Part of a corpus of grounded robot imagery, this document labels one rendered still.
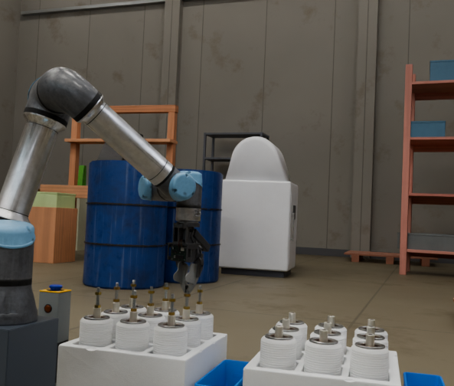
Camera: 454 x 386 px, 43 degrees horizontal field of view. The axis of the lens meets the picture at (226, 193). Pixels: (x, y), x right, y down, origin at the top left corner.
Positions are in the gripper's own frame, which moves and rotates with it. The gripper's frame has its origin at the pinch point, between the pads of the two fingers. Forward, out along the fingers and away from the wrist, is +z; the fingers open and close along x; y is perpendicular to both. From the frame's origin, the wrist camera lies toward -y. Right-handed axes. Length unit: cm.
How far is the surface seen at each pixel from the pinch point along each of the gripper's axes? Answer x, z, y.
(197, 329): 4.6, 11.7, 1.4
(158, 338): 1.5, 12.4, 16.8
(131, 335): -6.4, 12.4, 18.6
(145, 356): 0.4, 16.7, 20.5
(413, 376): 61, 23, -33
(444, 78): -12, -191, -534
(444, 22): -57, -346, -799
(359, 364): 55, 13, 5
